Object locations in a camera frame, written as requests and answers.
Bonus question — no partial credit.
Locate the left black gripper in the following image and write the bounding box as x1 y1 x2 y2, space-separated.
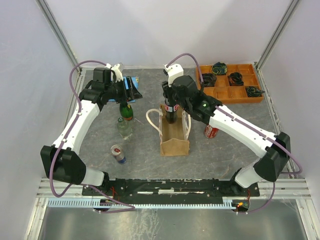
105 76 143 104

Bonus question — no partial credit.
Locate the green glass bottle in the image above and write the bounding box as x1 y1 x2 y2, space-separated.
119 102 134 121

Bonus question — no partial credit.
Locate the glass cola bottle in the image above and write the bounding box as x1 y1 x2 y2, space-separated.
164 98 179 124

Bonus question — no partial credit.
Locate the clear glass bottle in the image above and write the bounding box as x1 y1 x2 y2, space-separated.
117 117 132 140

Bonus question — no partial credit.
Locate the watermelon canvas tote bag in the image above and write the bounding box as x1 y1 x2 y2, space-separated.
145 104 192 157

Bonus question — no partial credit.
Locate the red cola can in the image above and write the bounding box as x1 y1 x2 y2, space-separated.
204 125 219 139

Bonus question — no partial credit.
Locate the silver blue energy can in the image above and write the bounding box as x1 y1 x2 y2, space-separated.
110 145 126 164

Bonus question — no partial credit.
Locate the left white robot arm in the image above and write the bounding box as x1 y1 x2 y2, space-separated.
40 64 143 195

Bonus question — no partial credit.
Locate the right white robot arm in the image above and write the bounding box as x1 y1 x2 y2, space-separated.
161 75 291 196

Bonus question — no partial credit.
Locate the blue patterned cloth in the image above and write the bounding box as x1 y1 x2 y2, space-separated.
109 76 142 103

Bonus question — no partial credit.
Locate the green blue rolled tie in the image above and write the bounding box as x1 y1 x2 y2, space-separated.
211 62 228 76

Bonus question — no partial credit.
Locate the wooden compartment tray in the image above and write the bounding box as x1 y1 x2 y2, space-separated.
203 63 264 104

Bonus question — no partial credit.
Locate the orange floral rolled tie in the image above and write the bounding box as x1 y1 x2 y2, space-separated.
228 72 244 86

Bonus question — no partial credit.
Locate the green floral rolled tie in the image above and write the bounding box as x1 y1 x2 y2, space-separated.
245 86 265 98

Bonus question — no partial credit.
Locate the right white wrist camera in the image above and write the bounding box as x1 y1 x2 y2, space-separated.
164 63 184 87

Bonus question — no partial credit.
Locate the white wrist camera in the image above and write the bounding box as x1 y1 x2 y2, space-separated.
105 63 123 83
164 63 184 87

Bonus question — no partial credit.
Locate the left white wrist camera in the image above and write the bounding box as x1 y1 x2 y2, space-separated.
105 63 123 83

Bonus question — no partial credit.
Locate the left aluminium frame post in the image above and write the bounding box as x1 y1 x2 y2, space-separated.
35 0 79 67

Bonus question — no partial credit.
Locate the aluminium frame post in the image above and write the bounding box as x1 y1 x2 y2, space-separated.
35 0 79 67
255 0 301 71

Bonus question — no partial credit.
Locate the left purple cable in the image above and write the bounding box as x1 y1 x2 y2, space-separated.
50 59 136 215

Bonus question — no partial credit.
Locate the purple cable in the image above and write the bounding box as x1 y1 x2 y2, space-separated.
166 52 303 215
50 59 136 215

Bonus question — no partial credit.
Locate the right aluminium frame post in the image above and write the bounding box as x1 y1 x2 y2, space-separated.
255 0 301 71

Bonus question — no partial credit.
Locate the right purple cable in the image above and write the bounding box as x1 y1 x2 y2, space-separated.
166 52 303 215

